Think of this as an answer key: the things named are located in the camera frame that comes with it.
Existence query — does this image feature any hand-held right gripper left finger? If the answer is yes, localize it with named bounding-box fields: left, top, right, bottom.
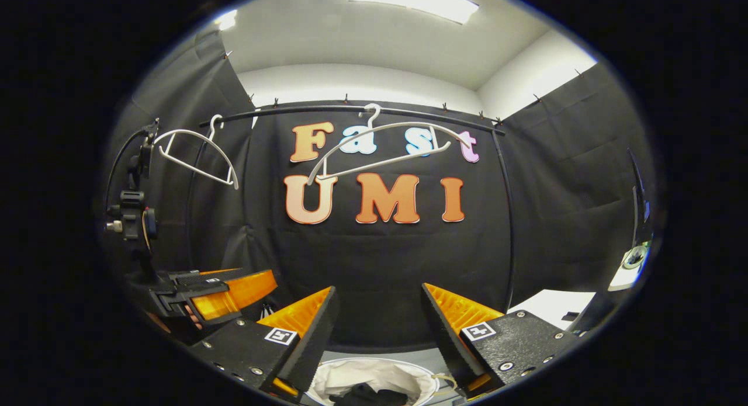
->
left=190, top=286, right=340, bottom=398

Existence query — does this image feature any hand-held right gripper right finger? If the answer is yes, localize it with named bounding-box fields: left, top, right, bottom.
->
left=421, top=283, right=579, bottom=397

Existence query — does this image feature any white laundry hamper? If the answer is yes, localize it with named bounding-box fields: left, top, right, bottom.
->
left=304, top=356, right=448, bottom=406

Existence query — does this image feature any black knit garment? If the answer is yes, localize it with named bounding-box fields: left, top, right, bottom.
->
left=329, top=383, right=410, bottom=406

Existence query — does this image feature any white plastic clothes hanger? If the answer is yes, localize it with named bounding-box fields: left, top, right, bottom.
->
left=307, top=103, right=473, bottom=186
left=155, top=114, right=240, bottom=190

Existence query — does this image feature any pale round object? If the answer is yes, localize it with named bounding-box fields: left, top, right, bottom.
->
left=608, top=245, right=650, bottom=292

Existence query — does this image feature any black clothes rack rail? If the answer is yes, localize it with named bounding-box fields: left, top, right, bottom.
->
left=199, top=105, right=516, bottom=313

